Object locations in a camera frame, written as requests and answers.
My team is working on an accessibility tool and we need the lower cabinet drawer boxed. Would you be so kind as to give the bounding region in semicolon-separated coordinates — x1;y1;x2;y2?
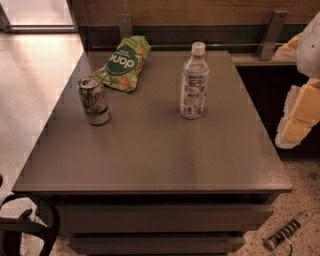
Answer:
69;236;244;256

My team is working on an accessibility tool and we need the green chip bag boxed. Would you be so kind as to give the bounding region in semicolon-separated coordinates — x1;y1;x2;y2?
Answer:
93;36;151;92

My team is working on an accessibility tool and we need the metal wall bracket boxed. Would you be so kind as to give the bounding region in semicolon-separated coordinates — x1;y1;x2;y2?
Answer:
118;14;133;38
257;10;288;61

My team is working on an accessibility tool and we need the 7up soda can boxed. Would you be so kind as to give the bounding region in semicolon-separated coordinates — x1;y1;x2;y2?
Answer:
77;76;111;125

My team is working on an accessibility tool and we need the clear plastic water bottle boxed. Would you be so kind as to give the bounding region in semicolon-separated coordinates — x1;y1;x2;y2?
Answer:
180;42;209;119

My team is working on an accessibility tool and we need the cabinet drawer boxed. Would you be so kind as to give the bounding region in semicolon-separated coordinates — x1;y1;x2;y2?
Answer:
58;205;273;233
69;236;244;256

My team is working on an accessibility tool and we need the upper cabinet drawer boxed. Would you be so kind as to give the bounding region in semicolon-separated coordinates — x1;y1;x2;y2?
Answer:
58;205;273;233

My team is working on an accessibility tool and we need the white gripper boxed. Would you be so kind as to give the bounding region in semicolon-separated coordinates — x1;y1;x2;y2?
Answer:
274;12;320;149

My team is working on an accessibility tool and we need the black chair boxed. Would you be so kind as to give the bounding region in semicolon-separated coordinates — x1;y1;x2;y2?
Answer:
0;194;60;256

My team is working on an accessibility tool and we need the right metal wall bracket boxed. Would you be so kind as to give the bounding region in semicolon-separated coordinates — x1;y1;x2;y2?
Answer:
257;10;288;61

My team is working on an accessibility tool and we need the left metal wall bracket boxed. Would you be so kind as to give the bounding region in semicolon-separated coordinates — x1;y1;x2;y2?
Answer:
118;14;133;38

